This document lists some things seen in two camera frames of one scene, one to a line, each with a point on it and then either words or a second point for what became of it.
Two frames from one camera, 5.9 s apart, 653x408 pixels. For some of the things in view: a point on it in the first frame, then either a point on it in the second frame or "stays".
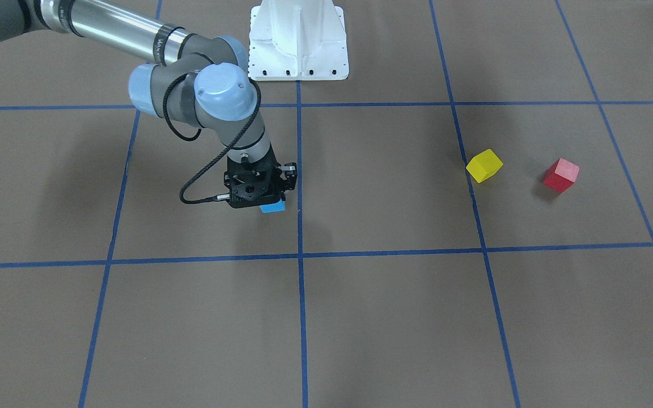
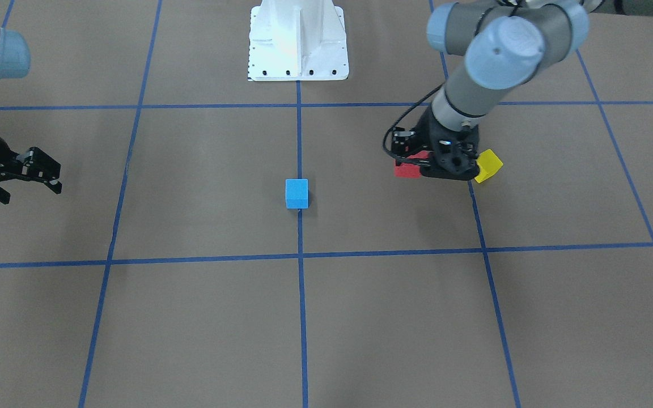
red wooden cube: [561, 175] → [410, 170]
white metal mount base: [297, 40] stays
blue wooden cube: [275, 207] → [296, 193]
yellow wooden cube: [484, 165] stays
